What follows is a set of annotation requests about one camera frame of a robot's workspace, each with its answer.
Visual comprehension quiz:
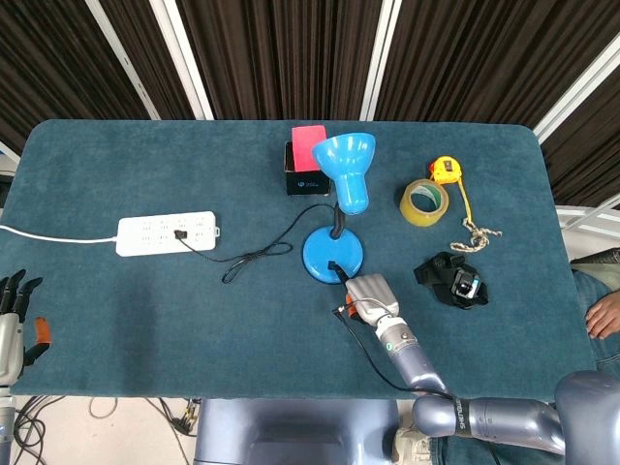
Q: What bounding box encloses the grey-blue robot torso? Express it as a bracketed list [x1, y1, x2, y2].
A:
[193, 397, 401, 465]

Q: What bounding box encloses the white frame post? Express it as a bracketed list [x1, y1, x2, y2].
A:
[359, 0, 401, 121]
[85, 0, 162, 121]
[532, 36, 620, 142]
[148, 0, 215, 121]

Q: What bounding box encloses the blue velvet table cloth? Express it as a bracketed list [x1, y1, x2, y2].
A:
[0, 119, 598, 401]

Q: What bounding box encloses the black strap camera mount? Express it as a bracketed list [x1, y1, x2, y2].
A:
[413, 251, 490, 307]

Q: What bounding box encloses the white floor cable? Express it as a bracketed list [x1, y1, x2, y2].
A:
[88, 397, 120, 420]

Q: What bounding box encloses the black robot hand cable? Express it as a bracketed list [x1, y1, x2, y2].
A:
[338, 309, 452, 401]

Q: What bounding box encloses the dark brown curtain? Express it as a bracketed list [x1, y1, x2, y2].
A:
[0, 0, 620, 209]

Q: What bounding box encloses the black cardboard box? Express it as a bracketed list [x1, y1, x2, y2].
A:
[283, 139, 333, 197]

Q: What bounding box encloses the black floor cable bundle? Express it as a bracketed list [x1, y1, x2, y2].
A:
[13, 394, 55, 465]

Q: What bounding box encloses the person's bare hand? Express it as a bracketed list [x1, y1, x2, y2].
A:
[584, 290, 620, 340]

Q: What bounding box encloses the white power strip cable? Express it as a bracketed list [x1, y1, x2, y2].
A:
[0, 224, 120, 244]

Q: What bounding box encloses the blue desk lamp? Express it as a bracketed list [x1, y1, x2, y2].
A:
[301, 131, 378, 286]

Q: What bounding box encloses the yellow tape measure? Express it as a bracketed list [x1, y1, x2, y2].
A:
[429, 155, 461, 185]
[449, 181, 504, 254]

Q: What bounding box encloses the red foam cube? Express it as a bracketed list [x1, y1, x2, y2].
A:
[292, 124, 328, 173]

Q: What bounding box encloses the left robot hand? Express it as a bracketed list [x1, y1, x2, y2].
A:
[0, 268, 53, 387]

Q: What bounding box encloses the black floor cable with plugs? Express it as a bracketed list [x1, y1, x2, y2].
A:
[144, 397, 202, 438]

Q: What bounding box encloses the yellow packing tape roll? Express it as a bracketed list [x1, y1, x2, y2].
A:
[399, 177, 450, 228]

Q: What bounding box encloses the black lamp power cable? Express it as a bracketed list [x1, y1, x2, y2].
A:
[172, 202, 340, 285]

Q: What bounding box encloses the white power strip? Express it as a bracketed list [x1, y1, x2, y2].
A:
[115, 210, 222, 258]

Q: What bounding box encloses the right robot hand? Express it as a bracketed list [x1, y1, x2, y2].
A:
[327, 261, 401, 327]

